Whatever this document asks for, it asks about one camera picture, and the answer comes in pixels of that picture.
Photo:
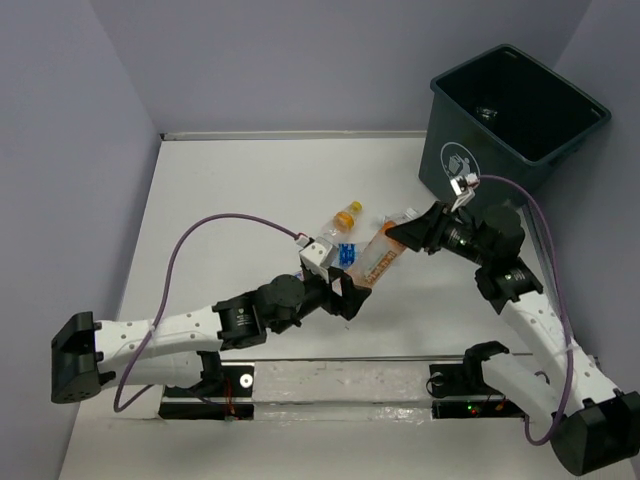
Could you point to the clear bottle blue label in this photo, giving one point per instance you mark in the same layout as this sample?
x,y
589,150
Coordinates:
x,y
347,254

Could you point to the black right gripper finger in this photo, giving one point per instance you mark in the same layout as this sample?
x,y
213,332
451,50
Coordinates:
x,y
409,237
422,224

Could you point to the dark green plastic bin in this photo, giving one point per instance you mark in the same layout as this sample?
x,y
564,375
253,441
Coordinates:
x,y
543,119

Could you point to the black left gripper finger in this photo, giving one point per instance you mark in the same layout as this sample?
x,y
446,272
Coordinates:
x,y
351,297
332,279

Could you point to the large clear unlabeled bottle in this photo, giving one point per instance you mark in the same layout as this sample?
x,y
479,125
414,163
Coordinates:
x,y
383,219

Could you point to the small bottle yellow cap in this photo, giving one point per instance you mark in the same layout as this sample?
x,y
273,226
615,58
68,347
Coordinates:
x,y
338,229

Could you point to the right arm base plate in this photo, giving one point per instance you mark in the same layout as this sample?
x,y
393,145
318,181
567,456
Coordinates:
x,y
455,397

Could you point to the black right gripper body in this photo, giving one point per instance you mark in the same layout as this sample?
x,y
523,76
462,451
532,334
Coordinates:
x,y
457,237

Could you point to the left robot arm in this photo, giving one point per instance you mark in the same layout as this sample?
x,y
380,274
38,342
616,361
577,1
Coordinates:
x,y
90,355

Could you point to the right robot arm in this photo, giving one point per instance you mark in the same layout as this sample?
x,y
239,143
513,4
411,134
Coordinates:
x,y
587,419

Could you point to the clear ribbed bottle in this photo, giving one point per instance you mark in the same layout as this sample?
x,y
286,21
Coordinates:
x,y
486,113

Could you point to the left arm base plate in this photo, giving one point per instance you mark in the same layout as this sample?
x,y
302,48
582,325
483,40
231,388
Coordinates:
x,y
232,400

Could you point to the large orange label bottle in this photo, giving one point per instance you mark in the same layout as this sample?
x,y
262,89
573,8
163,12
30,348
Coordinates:
x,y
379,254

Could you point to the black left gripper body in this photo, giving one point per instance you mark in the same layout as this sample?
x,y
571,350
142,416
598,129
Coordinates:
x,y
316,293

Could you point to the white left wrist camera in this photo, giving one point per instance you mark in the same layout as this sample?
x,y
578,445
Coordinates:
x,y
317,253

